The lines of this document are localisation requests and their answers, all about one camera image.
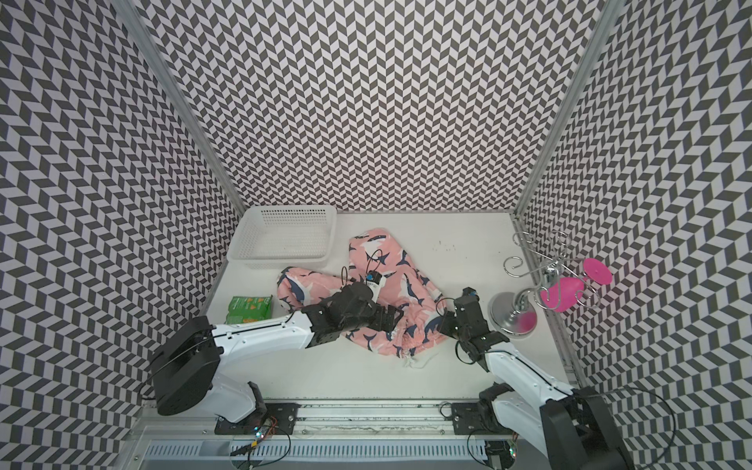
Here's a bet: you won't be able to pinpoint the pink shark print shorts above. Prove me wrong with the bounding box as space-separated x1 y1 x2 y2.
277 228 448 362

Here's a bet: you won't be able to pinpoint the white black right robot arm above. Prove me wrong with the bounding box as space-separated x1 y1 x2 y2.
440 287 635 469

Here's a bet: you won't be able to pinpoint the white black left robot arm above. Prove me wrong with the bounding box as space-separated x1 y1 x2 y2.
147 282 403 424

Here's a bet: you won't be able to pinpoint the white perforated plastic basket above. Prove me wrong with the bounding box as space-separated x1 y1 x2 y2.
227 205 337 268

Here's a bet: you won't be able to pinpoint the green snack packet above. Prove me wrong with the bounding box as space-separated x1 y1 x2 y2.
225 296 273 324

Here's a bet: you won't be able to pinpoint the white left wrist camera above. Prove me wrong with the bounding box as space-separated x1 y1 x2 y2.
365 270 386 294

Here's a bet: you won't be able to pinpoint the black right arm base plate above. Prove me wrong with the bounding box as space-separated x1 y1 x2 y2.
450 401 501 436

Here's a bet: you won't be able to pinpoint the chrome wire glass rack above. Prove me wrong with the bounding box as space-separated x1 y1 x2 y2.
489 231 592 337

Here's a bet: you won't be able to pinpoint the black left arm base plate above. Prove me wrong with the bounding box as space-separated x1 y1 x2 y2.
215 403 301 436

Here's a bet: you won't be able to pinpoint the aluminium right corner post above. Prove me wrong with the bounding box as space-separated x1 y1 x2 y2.
513 0 626 219

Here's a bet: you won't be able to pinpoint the aluminium corner post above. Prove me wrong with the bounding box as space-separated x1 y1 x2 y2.
111 0 246 215
513 0 626 219

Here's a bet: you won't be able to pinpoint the aluminium left corner post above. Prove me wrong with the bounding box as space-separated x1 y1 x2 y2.
111 0 246 215

